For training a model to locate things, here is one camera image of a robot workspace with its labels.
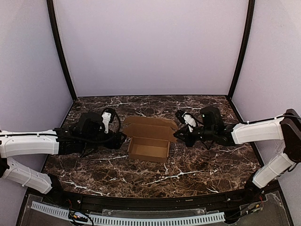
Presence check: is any brown cardboard box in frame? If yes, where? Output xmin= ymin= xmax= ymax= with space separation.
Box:
xmin=123 ymin=116 xmax=178 ymax=163

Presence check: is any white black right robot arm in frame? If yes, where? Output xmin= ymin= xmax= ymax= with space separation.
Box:
xmin=174 ymin=106 xmax=301 ymax=191

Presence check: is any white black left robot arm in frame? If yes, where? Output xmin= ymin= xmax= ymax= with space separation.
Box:
xmin=0 ymin=108 xmax=127 ymax=194

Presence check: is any clear acrylic plate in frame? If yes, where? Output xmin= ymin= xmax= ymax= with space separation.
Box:
xmin=18 ymin=192 xmax=290 ymax=226

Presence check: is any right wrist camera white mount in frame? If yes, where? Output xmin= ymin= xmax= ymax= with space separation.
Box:
xmin=175 ymin=110 xmax=198 ymax=133

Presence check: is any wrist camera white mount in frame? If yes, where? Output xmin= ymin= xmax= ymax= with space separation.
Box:
xmin=175 ymin=110 xmax=198 ymax=133
xmin=102 ymin=108 xmax=116 ymax=134

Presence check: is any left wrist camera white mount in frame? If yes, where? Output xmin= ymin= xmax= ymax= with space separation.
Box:
xmin=102 ymin=108 xmax=116 ymax=134

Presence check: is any black front rail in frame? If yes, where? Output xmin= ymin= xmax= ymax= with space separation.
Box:
xmin=42 ymin=184 xmax=281 ymax=220

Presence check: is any white slotted cable duct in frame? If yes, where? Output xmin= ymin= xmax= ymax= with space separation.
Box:
xmin=31 ymin=201 xmax=225 ymax=226

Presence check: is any black right frame post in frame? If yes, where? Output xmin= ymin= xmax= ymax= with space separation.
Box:
xmin=227 ymin=0 xmax=255 ymax=101

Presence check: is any black frame post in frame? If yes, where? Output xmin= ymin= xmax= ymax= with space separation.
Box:
xmin=227 ymin=0 xmax=255 ymax=101
xmin=46 ymin=0 xmax=77 ymax=102

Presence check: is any black left frame post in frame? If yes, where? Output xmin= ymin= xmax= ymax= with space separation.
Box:
xmin=46 ymin=0 xmax=77 ymax=102

